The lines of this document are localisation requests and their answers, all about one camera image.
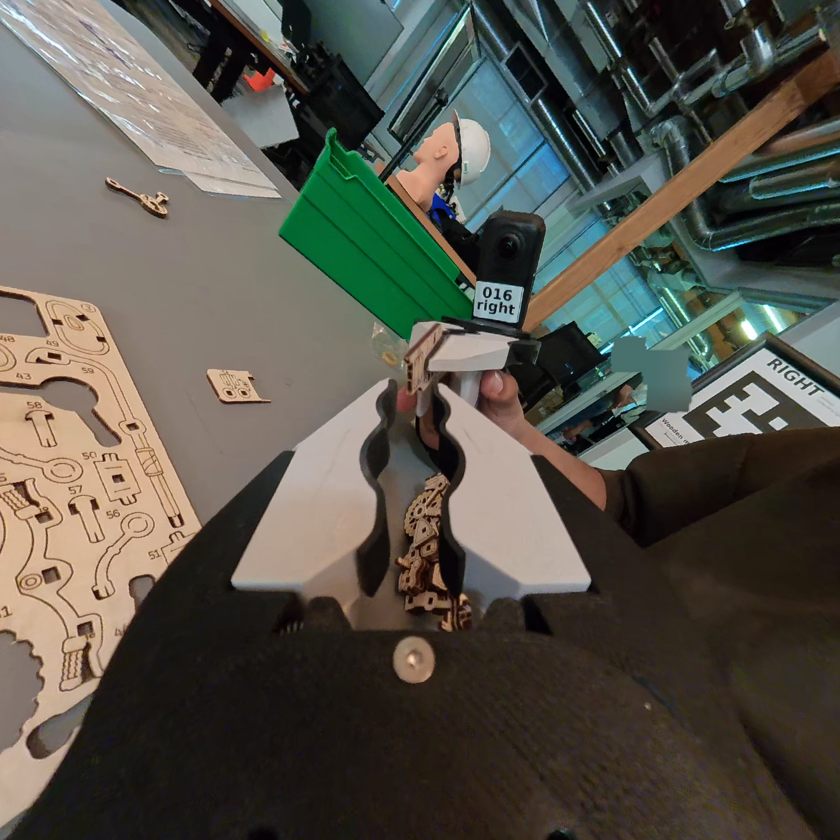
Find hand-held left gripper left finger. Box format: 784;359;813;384
231;379;399;598

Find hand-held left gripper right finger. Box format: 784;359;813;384
430;384;592;601

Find slotted wooden puzzle piece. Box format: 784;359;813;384
403;326;442;395

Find grey desk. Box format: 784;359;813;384
0;0;434;756

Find person's right hand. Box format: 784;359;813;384
478;369;549;460

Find clear plastic bag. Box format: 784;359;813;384
371;322;411;368

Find pile of wooden puzzle pieces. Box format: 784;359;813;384
395;474;473;632

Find small black monitor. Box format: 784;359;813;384
535;322;614;395

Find white hard hat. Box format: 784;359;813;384
453;118;492;190

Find green plastic bin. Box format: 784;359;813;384
279;128;476;342

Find mannequin head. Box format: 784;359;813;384
397;121;460;211

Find square wooden puzzle piece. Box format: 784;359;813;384
206;369;271;404

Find wooden beam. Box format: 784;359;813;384
525;49;840;332

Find metal ventilation ducts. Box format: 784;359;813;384
472;0;840;263

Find large wooden puzzle sheet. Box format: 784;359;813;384
0;287;203;775

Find black and white marker sign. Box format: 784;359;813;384
633;335;840;454

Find white board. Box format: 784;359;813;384
220;92;301;151

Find large dark monitor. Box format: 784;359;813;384
282;0;404;99

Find person's clothing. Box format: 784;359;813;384
630;499;840;840

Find wooden key piece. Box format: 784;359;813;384
105;177;170;219

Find laminated instruction sheet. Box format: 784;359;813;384
0;0;283;198

